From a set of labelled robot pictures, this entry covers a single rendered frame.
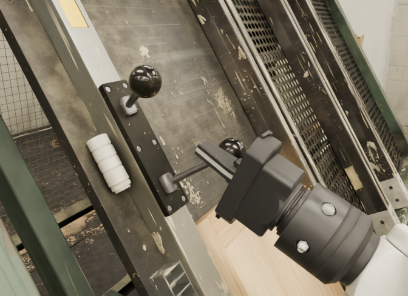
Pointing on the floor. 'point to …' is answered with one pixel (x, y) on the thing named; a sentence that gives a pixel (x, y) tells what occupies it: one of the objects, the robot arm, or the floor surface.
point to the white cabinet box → (372, 24)
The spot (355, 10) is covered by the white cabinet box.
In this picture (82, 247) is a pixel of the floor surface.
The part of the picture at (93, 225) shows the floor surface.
